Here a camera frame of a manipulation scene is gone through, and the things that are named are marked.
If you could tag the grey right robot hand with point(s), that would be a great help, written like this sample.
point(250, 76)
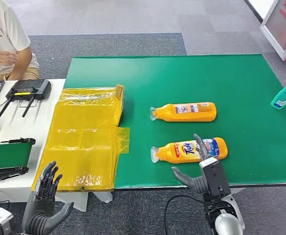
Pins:
point(213, 178)

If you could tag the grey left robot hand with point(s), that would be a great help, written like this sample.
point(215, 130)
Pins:
point(38, 207)

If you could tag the white table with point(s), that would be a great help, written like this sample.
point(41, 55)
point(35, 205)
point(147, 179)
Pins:
point(22, 129)

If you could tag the orange Tide detergent bottle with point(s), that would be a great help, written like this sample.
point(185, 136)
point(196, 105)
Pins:
point(177, 152)

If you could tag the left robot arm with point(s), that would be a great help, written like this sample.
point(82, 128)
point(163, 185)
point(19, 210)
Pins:
point(38, 228)

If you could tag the black remote controller with antennas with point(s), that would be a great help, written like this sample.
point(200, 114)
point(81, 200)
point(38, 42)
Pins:
point(29, 87)

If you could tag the person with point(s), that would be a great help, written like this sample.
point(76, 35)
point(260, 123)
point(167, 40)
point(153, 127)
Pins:
point(1, 32)

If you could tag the green mat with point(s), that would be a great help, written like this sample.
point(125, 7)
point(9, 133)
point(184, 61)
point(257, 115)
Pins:
point(182, 77)

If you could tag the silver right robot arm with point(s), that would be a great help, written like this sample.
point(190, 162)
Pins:
point(229, 225)

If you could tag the red and white sign stand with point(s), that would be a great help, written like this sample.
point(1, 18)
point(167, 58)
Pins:
point(282, 26)

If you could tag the teal plastic bottle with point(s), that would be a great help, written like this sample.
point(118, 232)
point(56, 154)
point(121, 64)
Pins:
point(284, 96)

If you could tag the yellow plastic wrapped cardboard box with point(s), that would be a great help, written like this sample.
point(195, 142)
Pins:
point(84, 146)

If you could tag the small green belt conveyor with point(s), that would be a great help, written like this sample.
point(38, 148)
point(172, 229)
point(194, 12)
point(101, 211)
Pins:
point(5, 155)

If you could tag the person's right hand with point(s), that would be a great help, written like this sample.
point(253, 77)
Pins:
point(1, 58)

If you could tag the person's left forearm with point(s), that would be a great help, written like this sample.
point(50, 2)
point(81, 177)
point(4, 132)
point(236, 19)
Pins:
point(22, 63)

